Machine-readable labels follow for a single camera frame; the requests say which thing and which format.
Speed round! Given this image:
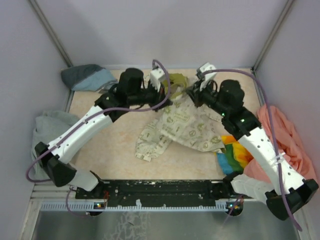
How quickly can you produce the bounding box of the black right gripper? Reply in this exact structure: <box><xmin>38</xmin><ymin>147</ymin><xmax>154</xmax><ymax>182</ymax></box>
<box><xmin>185</xmin><ymin>76</ymin><xmax>229</xmax><ymax>117</ymax></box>

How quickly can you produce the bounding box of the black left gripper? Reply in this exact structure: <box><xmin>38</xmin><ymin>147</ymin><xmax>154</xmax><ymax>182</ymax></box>
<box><xmin>128</xmin><ymin>80</ymin><xmax>172</xmax><ymax>114</ymax></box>

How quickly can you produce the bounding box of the cream green printed jacket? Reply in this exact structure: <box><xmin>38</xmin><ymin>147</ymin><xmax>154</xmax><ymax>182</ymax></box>
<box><xmin>135</xmin><ymin>73</ymin><xmax>224</xmax><ymax>162</ymax></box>

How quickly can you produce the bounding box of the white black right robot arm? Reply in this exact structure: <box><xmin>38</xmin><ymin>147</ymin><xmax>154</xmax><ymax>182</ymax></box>
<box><xmin>185</xmin><ymin>79</ymin><xmax>319</xmax><ymax>221</ymax></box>

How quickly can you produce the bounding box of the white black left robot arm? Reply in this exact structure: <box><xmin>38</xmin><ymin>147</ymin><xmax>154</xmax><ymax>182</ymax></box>
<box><xmin>35</xmin><ymin>67</ymin><xmax>172</xmax><ymax>199</ymax></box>

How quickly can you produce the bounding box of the grey blue garment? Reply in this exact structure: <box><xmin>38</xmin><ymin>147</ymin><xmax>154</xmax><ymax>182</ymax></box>
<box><xmin>60</xmin><ymin>64</ymin><xmax>118</xmax><ymax>92</ymax></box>

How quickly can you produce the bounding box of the rainbow striped garment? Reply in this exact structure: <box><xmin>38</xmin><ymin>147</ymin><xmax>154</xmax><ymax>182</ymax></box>
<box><xmin>216</xmin><ymin>135</ymin><xmax>254</xmax><ymax>175</ymax></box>

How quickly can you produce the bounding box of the pink cloth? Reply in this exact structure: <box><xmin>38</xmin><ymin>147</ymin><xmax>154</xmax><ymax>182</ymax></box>
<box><xmin>244</xmin><ymin>105</ymin><xmax>319</xmax><ymax>183</ymax></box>

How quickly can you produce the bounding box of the light grey sweatshirt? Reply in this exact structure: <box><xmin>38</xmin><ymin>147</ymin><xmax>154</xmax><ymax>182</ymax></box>
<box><xmin>30</xmin><ymin>109</ymin><xmax>83</xmax><ymax>181</ymax></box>

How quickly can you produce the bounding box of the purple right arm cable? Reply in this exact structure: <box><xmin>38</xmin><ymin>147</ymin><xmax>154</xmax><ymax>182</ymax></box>
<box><xmin>203</xmin><ymin>69</ymin><xmax>302</xmax><ymax>232</ymax></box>

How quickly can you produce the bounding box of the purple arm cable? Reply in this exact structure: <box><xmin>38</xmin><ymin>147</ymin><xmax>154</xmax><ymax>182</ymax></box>
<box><xmin>26</xmin><ymin>59</ymin><xmax>172</xmax><ymax>218</ymax></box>
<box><xmin>203</xmin><ymin>69</ymin><xmax>302</xmax><ymax>232</ymax></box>

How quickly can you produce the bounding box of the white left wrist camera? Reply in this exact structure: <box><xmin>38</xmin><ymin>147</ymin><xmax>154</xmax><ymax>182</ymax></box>
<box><xmin>149</xmin><ymin>68</ymin><xmax>165</xmax><ymax>92</ymax></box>

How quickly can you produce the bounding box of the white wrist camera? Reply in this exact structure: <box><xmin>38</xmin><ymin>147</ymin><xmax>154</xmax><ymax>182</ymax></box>
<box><xmin>196</xmin><ymin>62</ymin><xmax>217</xmax><ymax>92</ymax></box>
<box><xmin>149</xmin><ymin>68</ymin><xmax>165</xmax><ymax>92</ymax></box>

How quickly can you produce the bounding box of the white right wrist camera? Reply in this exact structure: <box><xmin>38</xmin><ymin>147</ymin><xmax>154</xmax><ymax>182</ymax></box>
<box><xmin>196</xmin><ymin>62</ymin><xmax>217</xmax><ymax>92</ymax></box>

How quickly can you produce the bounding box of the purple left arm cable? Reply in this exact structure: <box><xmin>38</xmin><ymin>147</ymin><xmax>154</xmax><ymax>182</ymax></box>
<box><xmin>26</xmin><ymin>59</ymin><xmax>172</xmax><ymax>218</ymax></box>

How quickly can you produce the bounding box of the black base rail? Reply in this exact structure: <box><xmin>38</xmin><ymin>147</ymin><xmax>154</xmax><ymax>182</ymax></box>
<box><xmin>75</xmin><ymin>180</ymin><xmax>238</xmax><ymax>207</ymax></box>

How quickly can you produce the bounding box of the grey corner post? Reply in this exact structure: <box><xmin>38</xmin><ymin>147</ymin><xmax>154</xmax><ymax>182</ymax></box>
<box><xmin>251</xmin><ymin>0</ymin><xmax>296</xmax><ymax>73</ymax></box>
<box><xmin>27</xmin><ymin>0</ymin><xmax>73</xmax><ymax>67</ymax></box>

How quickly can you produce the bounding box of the grey left corner post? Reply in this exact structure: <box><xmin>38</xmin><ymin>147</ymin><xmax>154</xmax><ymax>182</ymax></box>
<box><xmin>27</xmin><ymin>0</ymin><xmax>73</xmax><ymax>67</ymax></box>

